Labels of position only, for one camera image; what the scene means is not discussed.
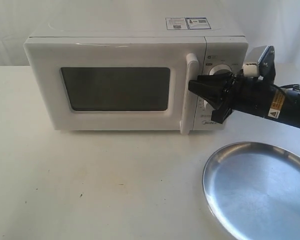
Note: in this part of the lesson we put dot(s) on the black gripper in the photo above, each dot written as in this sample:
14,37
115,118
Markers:
226,93

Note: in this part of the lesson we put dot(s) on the white microwave door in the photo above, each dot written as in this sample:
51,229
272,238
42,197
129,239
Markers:
115,87

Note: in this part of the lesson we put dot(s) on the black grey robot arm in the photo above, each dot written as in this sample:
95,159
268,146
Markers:
285,107

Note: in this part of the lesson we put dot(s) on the white microwave oven body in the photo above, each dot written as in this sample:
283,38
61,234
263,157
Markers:
140,75

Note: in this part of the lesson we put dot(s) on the upper white control knob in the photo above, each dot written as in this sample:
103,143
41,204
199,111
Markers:
220,69

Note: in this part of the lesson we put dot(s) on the blue white warning sticker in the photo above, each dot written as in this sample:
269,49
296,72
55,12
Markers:
187,23

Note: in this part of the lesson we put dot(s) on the round steel plate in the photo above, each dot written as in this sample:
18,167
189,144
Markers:
252,189

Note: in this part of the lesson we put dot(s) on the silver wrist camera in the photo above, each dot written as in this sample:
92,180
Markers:
259,62

